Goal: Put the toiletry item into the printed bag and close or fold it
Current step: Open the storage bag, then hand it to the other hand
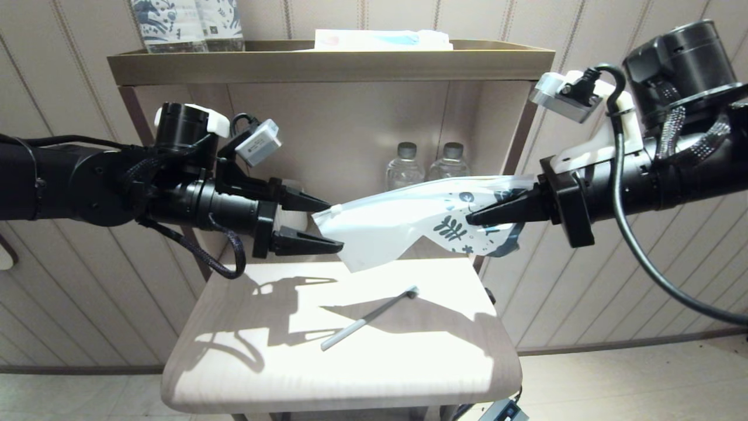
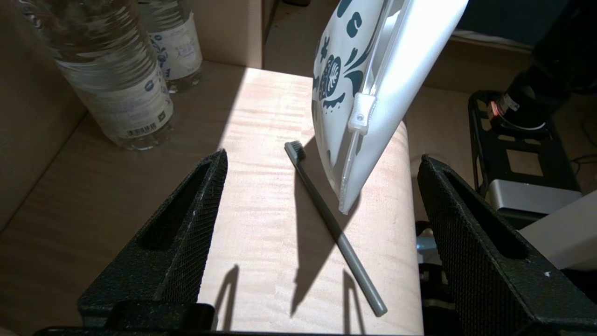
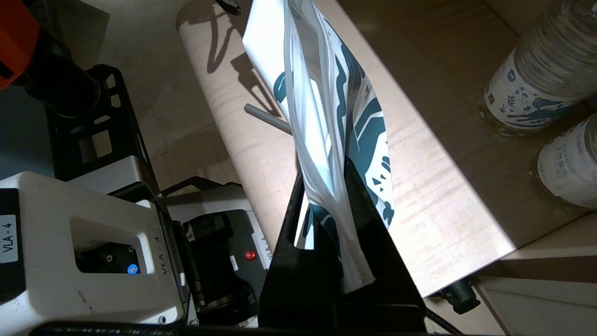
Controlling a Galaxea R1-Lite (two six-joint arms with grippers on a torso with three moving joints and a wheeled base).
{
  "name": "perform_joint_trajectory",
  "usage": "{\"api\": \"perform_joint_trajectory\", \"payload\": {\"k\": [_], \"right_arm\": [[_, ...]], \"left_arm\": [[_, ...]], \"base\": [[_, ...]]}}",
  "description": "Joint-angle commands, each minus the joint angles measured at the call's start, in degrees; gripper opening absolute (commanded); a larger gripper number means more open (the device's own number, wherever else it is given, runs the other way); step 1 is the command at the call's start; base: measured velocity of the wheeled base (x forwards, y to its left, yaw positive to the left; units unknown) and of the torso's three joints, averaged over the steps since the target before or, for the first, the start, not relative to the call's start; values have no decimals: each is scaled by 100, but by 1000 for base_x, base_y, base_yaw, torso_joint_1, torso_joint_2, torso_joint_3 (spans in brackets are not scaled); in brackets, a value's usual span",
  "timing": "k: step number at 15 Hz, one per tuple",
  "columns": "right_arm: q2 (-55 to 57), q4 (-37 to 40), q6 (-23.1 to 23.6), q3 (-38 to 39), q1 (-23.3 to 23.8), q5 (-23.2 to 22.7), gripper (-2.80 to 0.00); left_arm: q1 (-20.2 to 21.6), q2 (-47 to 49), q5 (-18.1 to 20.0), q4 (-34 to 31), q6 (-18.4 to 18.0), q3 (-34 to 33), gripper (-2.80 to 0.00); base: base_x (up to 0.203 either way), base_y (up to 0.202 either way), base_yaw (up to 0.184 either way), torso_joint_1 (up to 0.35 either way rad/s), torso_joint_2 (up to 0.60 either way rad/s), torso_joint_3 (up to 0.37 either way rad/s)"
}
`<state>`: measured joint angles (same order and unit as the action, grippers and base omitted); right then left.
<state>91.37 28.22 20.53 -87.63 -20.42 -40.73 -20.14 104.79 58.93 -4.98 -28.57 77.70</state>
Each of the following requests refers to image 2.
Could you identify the beige wooden shelf cabinet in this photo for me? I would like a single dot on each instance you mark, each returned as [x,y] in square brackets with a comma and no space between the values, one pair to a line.
[261,233]

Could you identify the black metal rack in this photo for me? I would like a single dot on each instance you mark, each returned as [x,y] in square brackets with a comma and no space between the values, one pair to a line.
[550,144]

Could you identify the grey toothbrush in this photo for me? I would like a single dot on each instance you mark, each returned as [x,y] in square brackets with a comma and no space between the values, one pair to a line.
[354,261]

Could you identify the white floral plastic bag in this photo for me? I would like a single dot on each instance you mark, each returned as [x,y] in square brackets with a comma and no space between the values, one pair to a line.
[401,70]

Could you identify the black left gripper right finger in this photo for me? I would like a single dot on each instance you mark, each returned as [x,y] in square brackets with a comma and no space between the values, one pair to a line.
[480,261]

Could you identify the black robot torso column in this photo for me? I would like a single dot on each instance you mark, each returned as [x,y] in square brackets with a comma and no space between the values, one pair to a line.
[559,70]

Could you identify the clear plastic water bottle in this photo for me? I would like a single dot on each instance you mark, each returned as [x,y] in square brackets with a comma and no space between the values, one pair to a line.
[179,46]
[116,79]

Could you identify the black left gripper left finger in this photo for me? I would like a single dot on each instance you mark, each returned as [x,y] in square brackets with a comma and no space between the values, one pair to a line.
[172,252]

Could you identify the white robot panel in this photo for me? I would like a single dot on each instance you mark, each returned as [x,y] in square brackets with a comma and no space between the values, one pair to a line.
[569,233]

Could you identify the silver metal box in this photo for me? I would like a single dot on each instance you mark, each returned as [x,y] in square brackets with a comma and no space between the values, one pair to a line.
[527,200]

